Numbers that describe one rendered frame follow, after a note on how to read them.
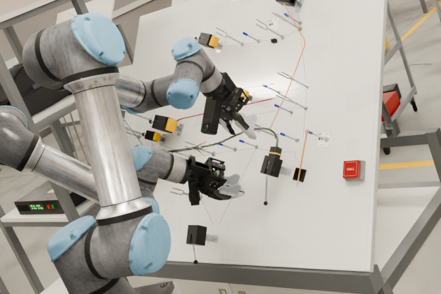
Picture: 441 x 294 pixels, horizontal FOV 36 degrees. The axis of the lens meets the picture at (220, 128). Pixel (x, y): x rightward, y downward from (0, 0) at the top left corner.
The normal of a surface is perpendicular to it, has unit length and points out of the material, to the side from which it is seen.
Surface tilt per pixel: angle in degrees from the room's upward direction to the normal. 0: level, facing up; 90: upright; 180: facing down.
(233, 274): 90
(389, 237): 0
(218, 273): 90
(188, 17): 49
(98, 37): 83
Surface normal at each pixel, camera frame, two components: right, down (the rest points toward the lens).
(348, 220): -0.68, -0.26
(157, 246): 0.88, -0.08
